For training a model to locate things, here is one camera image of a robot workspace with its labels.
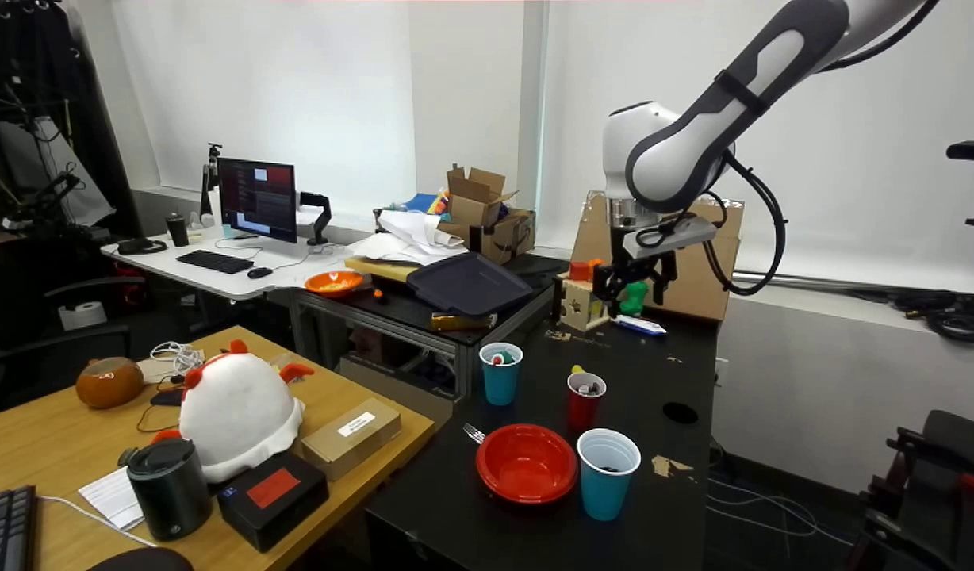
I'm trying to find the black cable bundle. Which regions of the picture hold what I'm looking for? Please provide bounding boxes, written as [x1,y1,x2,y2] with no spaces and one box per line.
[891,290,974,346]

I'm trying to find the black mouse pad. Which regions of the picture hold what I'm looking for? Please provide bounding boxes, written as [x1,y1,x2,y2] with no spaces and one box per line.
[86,545,197,571]

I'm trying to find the black mug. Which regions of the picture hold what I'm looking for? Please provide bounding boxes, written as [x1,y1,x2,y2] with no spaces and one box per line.
[163,209,192,250]

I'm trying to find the black box red label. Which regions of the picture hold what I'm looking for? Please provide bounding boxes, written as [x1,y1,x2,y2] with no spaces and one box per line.
[216,452,331,557]

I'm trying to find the wooden desk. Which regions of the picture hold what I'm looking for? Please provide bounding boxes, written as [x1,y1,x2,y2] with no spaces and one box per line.
[0,325,439,571]

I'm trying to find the black office chair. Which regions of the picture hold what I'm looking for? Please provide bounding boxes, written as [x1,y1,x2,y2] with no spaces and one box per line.
[0,270,140,418]

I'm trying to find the black computer monitor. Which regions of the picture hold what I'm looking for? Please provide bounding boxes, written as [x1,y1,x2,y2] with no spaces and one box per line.
[216,155,300,247]

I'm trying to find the black webcam stand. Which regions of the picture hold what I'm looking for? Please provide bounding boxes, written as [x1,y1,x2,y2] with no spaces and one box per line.
[197,140,224,228]

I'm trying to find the white paper sheet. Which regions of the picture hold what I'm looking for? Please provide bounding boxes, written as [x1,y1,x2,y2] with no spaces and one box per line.
[77,463,145,533]

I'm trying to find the hanging dark coats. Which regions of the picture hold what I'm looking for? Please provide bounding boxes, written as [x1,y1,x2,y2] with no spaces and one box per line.
[0,0,145,240]

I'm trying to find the white floor cable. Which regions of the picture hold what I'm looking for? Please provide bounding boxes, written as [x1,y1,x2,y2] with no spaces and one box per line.
[705,473,858,542]

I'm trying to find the colourful book stack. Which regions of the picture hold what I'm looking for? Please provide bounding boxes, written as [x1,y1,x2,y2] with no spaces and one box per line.
[403,192,450,220]

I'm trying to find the orange plate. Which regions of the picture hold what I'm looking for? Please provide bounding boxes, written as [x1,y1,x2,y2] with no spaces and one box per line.
[300,270,370,302]

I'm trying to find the wooden toy box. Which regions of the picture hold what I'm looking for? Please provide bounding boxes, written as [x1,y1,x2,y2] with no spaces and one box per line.
[556,270,616,338]

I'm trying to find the white tissue box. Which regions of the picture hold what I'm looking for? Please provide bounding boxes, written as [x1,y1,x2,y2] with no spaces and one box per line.
[57,300,111,333]

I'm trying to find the white cable tangle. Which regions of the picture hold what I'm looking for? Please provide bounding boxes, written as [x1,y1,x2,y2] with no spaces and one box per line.
[134,338,209,387]

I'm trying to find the red plastic bowl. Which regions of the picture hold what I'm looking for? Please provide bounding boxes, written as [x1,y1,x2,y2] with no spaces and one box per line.
[472,423,580,509]

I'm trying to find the red plastic cup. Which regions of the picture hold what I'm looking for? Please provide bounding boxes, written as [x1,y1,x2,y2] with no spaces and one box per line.
[563,369,608,437]

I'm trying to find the green toy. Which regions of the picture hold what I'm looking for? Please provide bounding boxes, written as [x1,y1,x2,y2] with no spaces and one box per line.
[616,279,654,316]

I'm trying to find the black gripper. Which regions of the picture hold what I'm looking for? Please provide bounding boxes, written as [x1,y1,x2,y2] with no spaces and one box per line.
[591,247,682,325]

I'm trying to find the white desk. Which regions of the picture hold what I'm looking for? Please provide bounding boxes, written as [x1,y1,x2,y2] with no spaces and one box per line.
[97,227,351,311]

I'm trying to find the black side table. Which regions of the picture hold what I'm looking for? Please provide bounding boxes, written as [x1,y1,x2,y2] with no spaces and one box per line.
[266,250,566,405]

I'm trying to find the black pouch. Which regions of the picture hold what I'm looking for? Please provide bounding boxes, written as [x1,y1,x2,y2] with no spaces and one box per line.
[114,235,169,257]

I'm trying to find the red toy block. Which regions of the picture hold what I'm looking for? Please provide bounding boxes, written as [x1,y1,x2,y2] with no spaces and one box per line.
[563,257,607,287]

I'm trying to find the dark blue storage lid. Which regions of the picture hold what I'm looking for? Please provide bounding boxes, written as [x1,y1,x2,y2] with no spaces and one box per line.
[403,250,540,320]

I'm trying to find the large flat cardboard box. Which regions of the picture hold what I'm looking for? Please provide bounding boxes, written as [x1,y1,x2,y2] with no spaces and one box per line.
[571,186,746,325]

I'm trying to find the tan cardboard box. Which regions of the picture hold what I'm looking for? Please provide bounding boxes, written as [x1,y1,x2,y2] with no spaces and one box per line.
[294,394,403,483]

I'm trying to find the large blue plastic cup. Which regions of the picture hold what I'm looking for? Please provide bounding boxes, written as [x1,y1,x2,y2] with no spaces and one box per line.
[573,424,643,528]

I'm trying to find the white blue tube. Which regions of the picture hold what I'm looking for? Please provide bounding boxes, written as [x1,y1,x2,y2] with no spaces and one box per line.
[608,314,670,340]

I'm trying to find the small teal plastic cup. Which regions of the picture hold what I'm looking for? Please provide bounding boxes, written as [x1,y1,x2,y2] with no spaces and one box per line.
[476,340,526,411]

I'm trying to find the open cardboard box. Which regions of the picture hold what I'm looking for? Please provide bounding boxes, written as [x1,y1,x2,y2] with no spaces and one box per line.
[437,162,540,267]

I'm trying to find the black headphone stand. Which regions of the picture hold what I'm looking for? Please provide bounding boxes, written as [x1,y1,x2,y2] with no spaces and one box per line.
[294,192,335,247]

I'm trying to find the black keyboard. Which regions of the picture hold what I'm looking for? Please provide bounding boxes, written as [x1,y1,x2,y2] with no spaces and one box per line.
[173,247,255,275]
[0,483,40,571]

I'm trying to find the brown ball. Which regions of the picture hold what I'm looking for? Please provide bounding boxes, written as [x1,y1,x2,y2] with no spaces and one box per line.
[71,355,149,412]

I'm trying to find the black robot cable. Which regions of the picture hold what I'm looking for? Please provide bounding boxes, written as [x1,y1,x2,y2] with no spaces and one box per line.
[700,153,791,300]

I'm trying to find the white plastic bag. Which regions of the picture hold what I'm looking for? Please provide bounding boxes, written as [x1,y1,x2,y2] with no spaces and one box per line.
[344,207,470,270]

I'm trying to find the large tan tape scrap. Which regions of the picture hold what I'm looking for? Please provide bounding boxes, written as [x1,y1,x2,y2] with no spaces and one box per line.
[646,455,695,483]

